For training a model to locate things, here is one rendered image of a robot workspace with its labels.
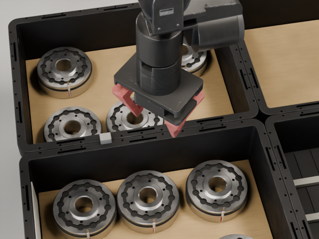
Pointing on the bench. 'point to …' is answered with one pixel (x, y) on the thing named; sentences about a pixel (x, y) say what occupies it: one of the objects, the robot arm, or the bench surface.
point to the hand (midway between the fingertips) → (157, 120)
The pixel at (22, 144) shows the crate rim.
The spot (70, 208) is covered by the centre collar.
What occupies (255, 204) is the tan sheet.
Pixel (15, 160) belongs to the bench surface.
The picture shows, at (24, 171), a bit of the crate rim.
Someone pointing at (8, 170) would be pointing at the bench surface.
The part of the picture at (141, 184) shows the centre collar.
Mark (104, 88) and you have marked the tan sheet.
